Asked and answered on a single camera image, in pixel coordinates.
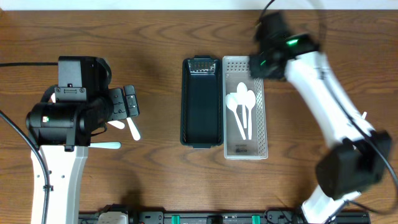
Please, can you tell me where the short white spoon left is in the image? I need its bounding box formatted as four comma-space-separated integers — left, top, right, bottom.
108, 121, 125, 129

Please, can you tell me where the dark green plastic basket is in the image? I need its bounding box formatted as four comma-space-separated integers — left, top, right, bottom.
180, 55, 223, 149

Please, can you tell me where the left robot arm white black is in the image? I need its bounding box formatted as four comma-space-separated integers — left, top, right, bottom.
25, 56, 141, 223

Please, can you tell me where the white plastic spoon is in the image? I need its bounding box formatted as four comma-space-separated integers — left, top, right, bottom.
226, 94, 246, 140
244, 90, 256, 140
236, 82, 248, 128

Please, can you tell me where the black mounting rail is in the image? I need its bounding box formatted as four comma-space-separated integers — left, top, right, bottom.
78, 203, 371, 224

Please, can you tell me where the clear plastic basket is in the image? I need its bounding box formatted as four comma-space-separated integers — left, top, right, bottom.
222, 56, 268, 160

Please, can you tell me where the fork with mint handle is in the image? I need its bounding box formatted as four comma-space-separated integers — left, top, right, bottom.
89, 142, 121, 149

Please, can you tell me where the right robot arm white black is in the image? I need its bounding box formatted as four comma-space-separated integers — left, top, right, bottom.
249, 12, 397, 223

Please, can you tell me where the white plastic fork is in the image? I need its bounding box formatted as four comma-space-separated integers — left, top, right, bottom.
50, 93, 56, 103
126, 117, 141, 141

